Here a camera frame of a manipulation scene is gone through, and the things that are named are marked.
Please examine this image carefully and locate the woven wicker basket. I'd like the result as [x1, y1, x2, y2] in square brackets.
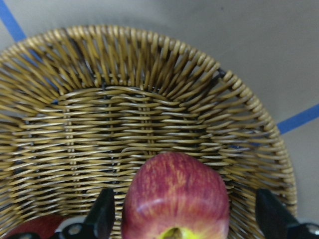
[0, 25, 297, 239]

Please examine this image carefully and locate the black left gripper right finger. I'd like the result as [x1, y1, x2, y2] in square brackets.
[255, 188, 299, 239]

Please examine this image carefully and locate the red yellow carried apple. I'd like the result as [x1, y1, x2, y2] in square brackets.
[121, 152, 230, 239]

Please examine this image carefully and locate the red apple in basket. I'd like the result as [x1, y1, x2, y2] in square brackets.
[4, 214, 67, 239]

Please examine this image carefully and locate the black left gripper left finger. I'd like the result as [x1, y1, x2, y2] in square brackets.
[84, 189, 115, 239]

